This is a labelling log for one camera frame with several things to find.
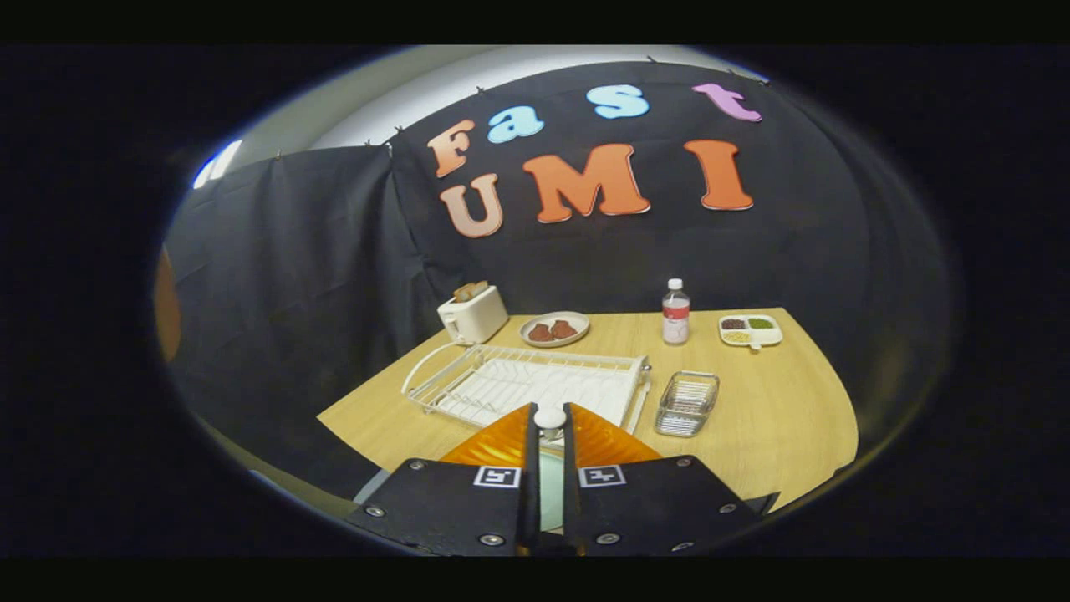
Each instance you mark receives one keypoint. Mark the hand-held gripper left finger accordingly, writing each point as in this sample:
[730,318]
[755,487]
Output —
[530,502]

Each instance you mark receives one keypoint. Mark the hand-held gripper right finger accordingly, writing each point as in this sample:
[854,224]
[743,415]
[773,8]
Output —
[571,502]

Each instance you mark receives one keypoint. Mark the pale green plate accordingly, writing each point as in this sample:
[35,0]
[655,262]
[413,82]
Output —
[552,493]

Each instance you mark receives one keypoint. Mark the brown oval plate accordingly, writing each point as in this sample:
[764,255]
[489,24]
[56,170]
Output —
[577,319]

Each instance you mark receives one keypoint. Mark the white divided dish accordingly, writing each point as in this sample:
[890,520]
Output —
[773,334]

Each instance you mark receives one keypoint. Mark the brown meat piece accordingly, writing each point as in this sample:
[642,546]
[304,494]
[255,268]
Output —
[540,333]
[563,329]

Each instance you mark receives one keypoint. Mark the white toaster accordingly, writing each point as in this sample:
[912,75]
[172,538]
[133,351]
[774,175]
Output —
[476,318]

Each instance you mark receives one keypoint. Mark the clear plastic water bottle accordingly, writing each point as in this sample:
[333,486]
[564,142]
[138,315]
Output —
[675,322]

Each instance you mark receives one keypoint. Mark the toasted bread slice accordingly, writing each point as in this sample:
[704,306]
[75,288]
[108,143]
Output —
[462,293]
[480,288]

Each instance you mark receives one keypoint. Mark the yellow beans portion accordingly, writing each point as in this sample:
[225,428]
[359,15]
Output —
[736,337]

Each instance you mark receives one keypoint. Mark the black table bracket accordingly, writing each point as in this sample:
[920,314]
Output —
[765,502]

